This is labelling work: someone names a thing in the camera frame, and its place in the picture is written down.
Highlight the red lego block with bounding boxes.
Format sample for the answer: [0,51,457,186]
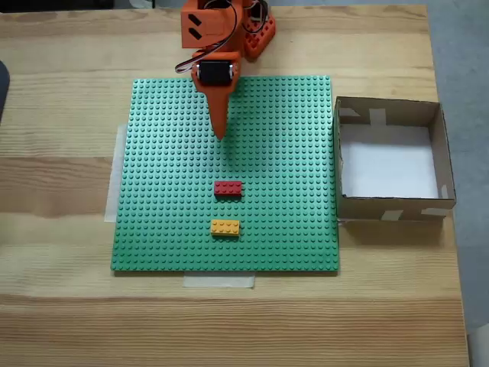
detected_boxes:
[213,180,245,200]

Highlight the green lego baseplate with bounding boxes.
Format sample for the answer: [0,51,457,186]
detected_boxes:
[110,75,340,275]

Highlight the yellow lego block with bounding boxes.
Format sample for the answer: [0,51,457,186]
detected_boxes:
[210,219,241,239]

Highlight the white paper box lining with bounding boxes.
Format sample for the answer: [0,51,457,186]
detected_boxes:
[338,125,439,200]

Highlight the brown cardboard box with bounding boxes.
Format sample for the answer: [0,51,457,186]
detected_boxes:
[333,96,458,222]

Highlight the translucent masking tape strip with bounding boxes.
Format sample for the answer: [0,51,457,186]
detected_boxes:
[183,274,256,289]
[105,124,128,223]

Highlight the black rounded device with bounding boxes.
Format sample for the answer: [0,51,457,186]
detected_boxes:
[0,60,11,125]

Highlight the gripper servo cable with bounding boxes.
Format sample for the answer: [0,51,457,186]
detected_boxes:
[174,0,245,76]

